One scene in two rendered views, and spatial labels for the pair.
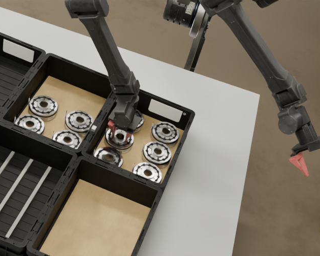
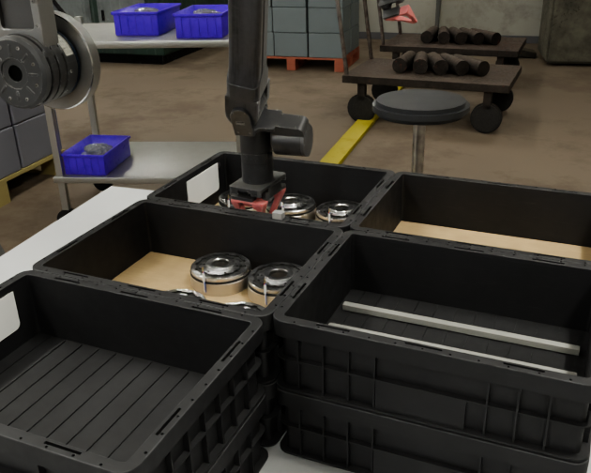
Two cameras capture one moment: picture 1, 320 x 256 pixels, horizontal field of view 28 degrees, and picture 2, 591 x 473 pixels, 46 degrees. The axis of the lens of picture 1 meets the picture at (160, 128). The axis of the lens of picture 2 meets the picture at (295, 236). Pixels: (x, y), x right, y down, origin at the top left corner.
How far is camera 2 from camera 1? 1.99 m
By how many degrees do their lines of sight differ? 59
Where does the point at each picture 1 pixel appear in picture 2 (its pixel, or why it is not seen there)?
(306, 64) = not seen: outside the picture
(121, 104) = (284, 120)
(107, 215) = not seen: hidden behind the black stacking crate
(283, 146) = not seen: hidden behind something
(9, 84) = (75, 373)
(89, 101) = (149, 272)
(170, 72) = (37, 248)
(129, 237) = (469, 236)
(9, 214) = (484, 347)
